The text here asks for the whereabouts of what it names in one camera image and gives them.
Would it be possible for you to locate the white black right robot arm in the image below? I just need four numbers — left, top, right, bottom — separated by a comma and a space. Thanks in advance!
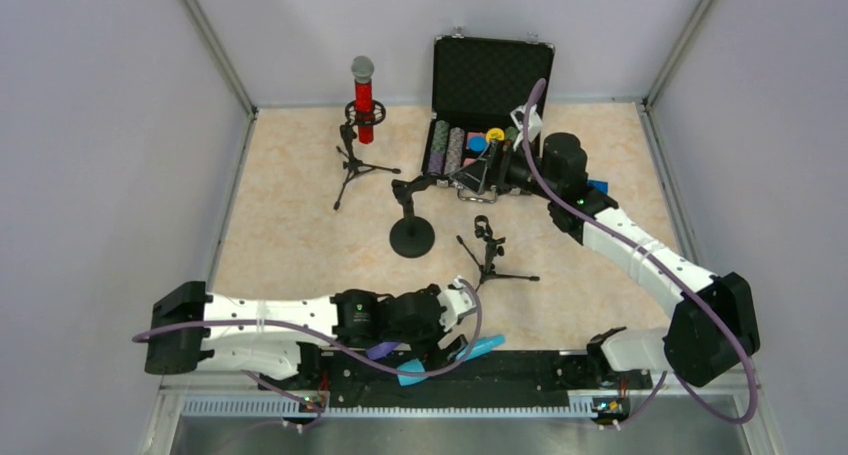
449, 132, 761, 387

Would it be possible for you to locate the cyan microphone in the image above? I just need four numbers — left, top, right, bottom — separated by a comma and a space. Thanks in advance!
397, 335, 505, 373

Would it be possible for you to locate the blue orange chip stack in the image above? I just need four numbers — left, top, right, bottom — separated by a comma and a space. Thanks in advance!
443, 127, 465, 175

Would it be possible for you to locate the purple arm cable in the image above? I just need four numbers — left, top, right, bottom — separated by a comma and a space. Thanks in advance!
131, 278, 484, 433
521, 77, 760, 430

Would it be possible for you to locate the black tripod shock-mount stand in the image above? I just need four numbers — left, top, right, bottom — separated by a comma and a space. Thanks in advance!
332, 99, 402, 212

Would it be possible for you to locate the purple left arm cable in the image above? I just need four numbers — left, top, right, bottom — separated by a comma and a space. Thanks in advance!
131, 278, 484, 433

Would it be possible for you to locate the colourful toy block train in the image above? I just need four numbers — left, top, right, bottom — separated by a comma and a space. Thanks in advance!
588, 179, 609, 195

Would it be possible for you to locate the blue round dealer chip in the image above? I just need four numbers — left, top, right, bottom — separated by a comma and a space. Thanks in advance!
467, 135, 488, 153

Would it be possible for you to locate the purple green chip stack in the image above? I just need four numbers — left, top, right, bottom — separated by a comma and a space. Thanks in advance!
426, 120, 450, 176

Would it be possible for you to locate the red glitter microphone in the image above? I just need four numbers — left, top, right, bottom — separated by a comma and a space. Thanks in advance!
351, 55, 376, 144

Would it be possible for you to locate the black small tripod mic stand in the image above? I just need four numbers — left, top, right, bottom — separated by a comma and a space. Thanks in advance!
456, 215, 541, 293

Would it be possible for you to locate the black round-base mic stand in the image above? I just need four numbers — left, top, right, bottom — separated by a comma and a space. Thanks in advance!
389, 175, 439, 259

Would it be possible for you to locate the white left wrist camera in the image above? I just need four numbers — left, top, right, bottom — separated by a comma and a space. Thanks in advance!
437, 277, 477, 331

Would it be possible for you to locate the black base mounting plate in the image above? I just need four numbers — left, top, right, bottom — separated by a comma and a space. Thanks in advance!
280, 350, 654, 409

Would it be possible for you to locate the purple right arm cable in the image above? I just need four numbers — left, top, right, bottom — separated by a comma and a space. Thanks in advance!
521, 77, 760, 430

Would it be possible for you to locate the black poker chip case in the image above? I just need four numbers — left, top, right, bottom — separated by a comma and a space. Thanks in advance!
421, 35, 556, 175

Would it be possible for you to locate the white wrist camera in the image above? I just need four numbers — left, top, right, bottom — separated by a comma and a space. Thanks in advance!
510, 104, 543, 150
437, 277, 477, 331

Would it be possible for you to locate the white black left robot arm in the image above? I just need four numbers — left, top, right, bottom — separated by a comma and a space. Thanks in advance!
132, 277, 482, 381

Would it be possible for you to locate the yellow round dealer chip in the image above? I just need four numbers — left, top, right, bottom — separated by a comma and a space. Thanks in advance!
485, 127, 506, 143

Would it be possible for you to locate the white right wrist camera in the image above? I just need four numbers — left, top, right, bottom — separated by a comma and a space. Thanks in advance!
510, 104, 543, 150

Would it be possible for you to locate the purple microphone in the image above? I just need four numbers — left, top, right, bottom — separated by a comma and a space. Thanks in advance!
366, 341, 401, 361

